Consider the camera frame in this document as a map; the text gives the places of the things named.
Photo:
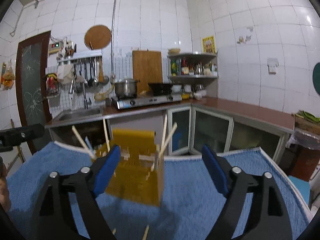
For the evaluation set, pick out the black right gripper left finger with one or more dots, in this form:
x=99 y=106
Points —
x=53 y=218

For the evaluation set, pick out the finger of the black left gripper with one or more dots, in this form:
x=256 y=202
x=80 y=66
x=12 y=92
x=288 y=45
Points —
x=15 y=136

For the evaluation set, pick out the light blue plastic utensil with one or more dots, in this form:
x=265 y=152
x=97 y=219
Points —
x=89 y=145

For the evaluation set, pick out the kitchen counter with cabinets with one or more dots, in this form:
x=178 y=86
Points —
x=223 y=125

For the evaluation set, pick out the person's left hand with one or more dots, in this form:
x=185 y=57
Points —
x=4 y=192

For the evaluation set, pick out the dark glass door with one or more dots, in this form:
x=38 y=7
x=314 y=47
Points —
x=31 y=64

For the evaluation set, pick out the steel sink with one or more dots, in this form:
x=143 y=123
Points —
x=78 y=114

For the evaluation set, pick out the wooden chopstick in holder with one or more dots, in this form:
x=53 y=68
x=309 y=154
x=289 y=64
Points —
x=164 y=131
x=83 y=144

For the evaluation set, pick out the blue knitted table cloth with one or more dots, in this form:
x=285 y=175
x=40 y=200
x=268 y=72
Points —
x=190 y=203

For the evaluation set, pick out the yellow perforated utensil holder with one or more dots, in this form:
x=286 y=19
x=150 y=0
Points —
x=139 y=176

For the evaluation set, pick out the steel faucet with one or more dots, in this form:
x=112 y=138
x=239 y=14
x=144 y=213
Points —
x=87 y=101

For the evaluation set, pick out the hanging utensil rack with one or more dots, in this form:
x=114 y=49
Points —
x=85 y=67

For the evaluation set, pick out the gas stove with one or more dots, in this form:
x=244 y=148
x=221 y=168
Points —
x=145 y=101

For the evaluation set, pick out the steel cooking pot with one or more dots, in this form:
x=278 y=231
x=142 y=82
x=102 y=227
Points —
x=126 y=88

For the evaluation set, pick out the round woven mat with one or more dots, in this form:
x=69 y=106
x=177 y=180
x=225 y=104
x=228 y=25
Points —
x=97 y=37

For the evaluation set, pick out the wooden cutting board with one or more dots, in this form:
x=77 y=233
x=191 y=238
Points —
x=147 y=68

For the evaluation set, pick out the black wok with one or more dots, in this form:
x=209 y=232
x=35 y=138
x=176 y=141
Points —
x=160 y=89

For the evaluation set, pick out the corner shelf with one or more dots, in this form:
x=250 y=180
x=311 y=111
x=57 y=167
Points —
x=192 y=68

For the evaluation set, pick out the green round wall board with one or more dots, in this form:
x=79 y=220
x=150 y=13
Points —
x=316 y=78

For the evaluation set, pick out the white wall socket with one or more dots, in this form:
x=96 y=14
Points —
x=272 y=64

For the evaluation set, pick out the yellow wall picture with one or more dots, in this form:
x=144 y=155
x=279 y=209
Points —
x=208 y=45

